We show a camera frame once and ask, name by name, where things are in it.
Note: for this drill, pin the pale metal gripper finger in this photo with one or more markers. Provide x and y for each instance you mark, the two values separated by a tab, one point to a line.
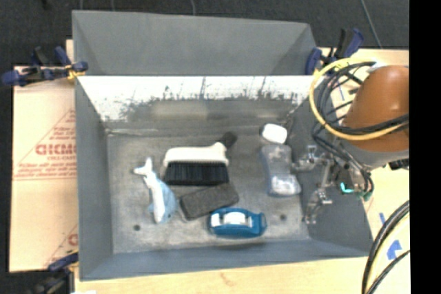
308	162
318	204

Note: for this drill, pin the clear plastic bottle, white cap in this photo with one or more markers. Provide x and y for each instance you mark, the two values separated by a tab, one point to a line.
279	168

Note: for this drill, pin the blue tape dispenser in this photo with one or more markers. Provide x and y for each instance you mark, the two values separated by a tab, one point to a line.
237	223

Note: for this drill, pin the dark grey flat block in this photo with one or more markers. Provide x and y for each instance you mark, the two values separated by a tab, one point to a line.
208	200

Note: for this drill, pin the white brush with black bristles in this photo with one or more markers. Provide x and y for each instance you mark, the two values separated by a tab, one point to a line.
196	162

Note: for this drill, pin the grey metal bin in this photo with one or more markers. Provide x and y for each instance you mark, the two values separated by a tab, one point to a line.
241	55

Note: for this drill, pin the white and blue toy dolphin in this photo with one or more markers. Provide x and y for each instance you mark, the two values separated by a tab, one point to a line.
159	194

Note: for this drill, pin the brown cardboard board, red print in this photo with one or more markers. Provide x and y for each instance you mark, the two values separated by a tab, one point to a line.
41	162

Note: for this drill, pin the black cylinder on white bracket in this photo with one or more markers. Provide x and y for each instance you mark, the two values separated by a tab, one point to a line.
399	165

